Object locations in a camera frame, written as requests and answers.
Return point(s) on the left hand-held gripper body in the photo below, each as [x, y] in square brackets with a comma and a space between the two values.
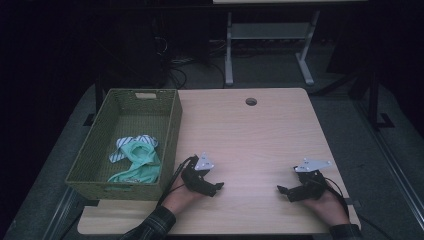
[195, 175]

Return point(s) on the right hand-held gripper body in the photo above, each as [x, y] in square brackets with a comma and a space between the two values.
[310, 183]

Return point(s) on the mint green shirt striped collar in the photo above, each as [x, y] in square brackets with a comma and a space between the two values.
[144, 164]

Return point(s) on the green woven basket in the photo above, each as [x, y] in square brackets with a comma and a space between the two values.
[100, 150]

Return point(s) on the person's left hand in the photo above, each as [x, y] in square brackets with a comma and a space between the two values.
[180, 198]

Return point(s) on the person's right hand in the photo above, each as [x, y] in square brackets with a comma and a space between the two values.
[328, 208]

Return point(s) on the grey tape strip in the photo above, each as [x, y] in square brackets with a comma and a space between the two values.
[352, 202]

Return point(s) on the black metal stand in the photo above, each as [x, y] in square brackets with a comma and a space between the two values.
[373, 96]

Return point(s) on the white metal table frame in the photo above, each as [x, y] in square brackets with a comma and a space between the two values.
[268, 31]

